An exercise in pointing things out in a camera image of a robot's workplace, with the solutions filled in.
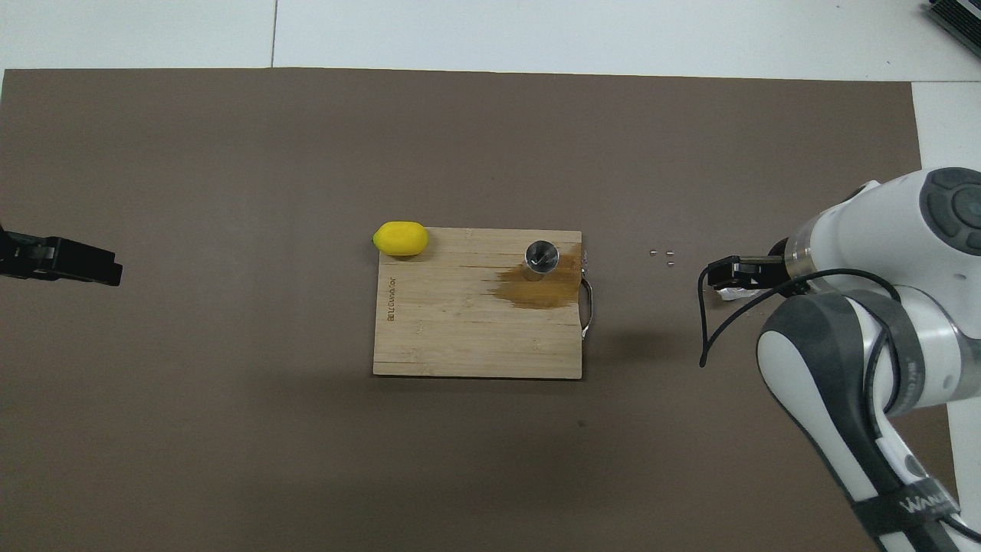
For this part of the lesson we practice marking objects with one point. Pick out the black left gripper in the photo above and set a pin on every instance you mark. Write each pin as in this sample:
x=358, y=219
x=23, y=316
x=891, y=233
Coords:
x=23, y=259

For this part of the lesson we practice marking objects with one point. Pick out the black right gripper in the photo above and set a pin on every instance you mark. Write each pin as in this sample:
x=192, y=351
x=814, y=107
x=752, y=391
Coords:
x=778, y=277

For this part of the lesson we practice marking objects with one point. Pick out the clear glass cup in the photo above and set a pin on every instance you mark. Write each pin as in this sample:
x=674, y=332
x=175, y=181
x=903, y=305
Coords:
x=732, y=294

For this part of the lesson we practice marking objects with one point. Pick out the metal jigger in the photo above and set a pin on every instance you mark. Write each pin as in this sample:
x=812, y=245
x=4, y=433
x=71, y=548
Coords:
x=541, y=257

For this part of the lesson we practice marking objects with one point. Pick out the wooden cutting board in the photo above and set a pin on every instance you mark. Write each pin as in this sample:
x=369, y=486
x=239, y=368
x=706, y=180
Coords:
x=460, y=337

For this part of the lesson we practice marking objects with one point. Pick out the brown table mat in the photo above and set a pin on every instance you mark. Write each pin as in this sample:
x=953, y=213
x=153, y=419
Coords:
x=490, y=460

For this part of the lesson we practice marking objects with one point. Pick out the yellow lemon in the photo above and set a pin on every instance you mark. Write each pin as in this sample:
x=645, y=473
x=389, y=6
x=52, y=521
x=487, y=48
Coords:
x=400, y=238

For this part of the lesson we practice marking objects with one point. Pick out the grey ribbed device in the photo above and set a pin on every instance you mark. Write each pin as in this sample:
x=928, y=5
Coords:
x=958, y=19

